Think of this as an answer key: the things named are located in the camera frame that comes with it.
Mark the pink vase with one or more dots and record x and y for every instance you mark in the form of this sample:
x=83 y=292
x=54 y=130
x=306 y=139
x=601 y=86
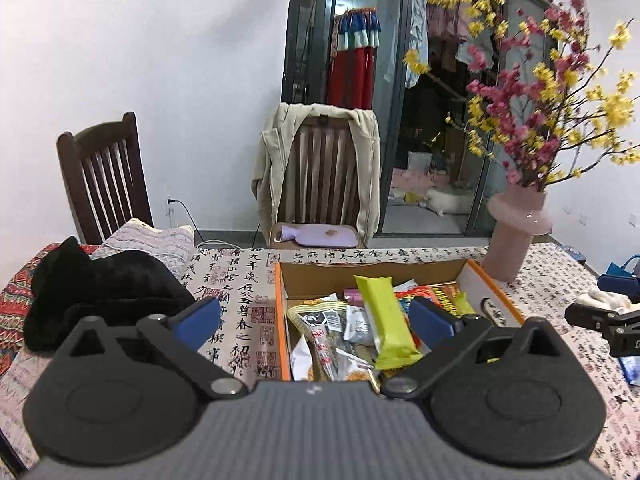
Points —
x=510 y=240

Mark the dark wooden chair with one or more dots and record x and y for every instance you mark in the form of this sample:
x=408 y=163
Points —
x=95 y=135

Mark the purple snack packet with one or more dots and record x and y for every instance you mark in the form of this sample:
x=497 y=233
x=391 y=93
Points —
x=351 y=296

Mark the white wall socket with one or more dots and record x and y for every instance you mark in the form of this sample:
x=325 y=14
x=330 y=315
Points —
x=170 y=210

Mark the black fleece garment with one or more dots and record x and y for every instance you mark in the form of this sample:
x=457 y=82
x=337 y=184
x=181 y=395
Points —
x=100 y=290

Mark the purple hot water bottle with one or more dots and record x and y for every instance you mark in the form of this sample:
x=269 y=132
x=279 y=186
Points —
x=320 y=235

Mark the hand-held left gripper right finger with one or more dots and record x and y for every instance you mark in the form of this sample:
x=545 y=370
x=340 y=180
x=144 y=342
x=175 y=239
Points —
x=432 y=319

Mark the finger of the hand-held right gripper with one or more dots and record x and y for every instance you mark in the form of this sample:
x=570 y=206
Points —
x=587 y=316
x=617 y=286

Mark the pale striped patterned cloth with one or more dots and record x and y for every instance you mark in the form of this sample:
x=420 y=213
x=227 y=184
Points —
x=145 y=240

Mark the pale hanging laundry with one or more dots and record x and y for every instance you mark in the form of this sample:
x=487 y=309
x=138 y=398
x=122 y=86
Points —
x=440 y=20

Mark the red zigzag patterned cloth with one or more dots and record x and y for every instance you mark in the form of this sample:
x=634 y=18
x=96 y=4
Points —
x=15 y=295

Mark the long green snack packet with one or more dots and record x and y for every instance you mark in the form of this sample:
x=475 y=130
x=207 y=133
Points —
x=387 y=320

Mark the red hanging garment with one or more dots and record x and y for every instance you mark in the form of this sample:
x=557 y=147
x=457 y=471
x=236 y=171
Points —
x=350 y=75

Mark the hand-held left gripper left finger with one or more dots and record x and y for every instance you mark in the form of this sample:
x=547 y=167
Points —
x=197 y=319

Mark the brown slatted wooden chair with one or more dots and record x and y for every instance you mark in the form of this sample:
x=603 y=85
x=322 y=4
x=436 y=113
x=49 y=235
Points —
x=310 y=160

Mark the pile of snack packets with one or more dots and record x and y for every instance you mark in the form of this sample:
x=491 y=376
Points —
x=325 y=320

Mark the yellow and pink blossom branches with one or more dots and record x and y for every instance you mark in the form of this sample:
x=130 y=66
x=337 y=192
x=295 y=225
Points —
x=530 y=145

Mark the chair with beige jacket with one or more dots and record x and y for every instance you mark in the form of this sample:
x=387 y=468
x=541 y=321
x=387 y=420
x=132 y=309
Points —
x=272 y=160

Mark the orange cardboard box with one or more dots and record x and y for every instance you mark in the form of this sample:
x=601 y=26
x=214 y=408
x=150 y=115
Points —
x=310 y=275

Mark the white gloves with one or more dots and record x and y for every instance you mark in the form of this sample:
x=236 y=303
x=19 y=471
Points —
x=607 y=300

